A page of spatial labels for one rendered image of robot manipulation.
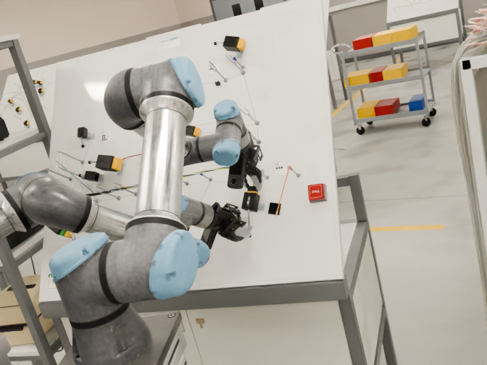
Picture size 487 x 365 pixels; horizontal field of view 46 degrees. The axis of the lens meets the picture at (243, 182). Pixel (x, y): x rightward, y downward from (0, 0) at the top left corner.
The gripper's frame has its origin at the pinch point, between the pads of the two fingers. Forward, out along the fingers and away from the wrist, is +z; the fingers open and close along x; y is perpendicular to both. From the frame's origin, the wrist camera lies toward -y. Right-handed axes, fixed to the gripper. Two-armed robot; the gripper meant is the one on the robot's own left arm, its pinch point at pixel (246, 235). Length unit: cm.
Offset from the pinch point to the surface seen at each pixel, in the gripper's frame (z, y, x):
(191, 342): 11.9, -47.3, -8.3
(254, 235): 4.7, 0.4, 1.1
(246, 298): 6.4, -14.1, -13.9
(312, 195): 7.9, 24.2, -1.5
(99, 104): -22, -21, 84
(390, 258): 195, -24, 56
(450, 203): 266, 16, 94
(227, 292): 2.9, -17.7, -9.7
